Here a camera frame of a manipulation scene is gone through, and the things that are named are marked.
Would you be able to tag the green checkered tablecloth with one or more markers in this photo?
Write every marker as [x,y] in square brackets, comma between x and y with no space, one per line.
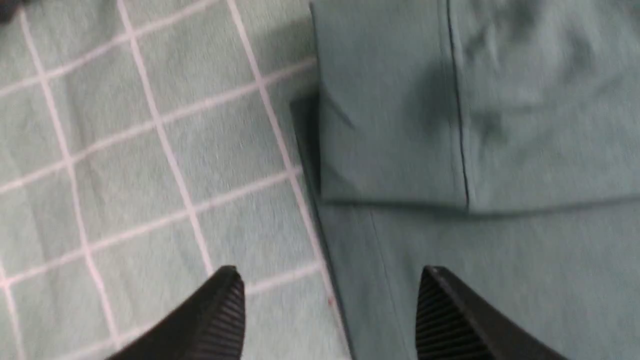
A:
[144,144]

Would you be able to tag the green long sleeve shirt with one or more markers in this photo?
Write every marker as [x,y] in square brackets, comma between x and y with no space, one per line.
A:
[496,138]

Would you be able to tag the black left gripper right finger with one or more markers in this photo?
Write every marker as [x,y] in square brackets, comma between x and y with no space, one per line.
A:
[453,322]

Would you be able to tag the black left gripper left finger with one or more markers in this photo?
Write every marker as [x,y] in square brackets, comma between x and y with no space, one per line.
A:
[208,325]

